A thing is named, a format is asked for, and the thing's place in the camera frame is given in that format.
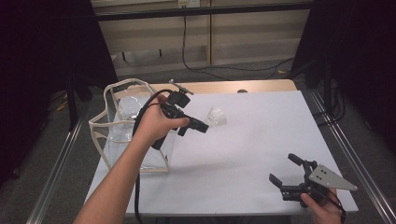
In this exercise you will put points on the dark round table grommet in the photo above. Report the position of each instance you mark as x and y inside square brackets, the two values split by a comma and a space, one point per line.
[242, 90]

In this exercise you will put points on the white wall socket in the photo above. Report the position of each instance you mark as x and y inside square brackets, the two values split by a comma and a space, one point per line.
[189, 3]

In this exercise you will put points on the person's left hand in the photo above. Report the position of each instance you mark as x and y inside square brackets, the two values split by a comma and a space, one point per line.
[154, 123]

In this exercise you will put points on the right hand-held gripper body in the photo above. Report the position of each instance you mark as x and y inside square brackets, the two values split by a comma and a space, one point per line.
[327, 180]

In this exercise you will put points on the white shuttlecock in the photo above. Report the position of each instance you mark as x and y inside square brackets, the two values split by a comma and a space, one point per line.
[217, 116]

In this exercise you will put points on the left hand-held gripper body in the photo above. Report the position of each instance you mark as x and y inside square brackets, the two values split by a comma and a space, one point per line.
[179, 100]

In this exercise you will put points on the transparent bag with beige trim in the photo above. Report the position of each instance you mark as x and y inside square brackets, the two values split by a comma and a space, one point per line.
[121, 133]

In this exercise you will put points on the white table sheet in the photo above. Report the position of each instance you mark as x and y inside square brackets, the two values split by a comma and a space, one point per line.
[264, 109]

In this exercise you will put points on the black curtain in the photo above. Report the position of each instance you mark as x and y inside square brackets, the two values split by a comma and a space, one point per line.
[367, 46]
[31, 62]

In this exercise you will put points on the person's right hand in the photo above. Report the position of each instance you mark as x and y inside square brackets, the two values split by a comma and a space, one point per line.
[325, 214]

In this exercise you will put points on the black horizontal bar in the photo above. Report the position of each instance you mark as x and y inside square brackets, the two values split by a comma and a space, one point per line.
[202, 11]

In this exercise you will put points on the aluminium floor rail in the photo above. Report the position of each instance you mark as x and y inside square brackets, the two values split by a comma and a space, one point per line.
[351, 155]
[56, 174]

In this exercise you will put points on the light wooden cabinet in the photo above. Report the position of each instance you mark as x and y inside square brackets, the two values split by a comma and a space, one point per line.
[249, 31]

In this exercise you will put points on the small yellow tag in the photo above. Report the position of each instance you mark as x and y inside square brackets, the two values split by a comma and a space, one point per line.
[281, 71]

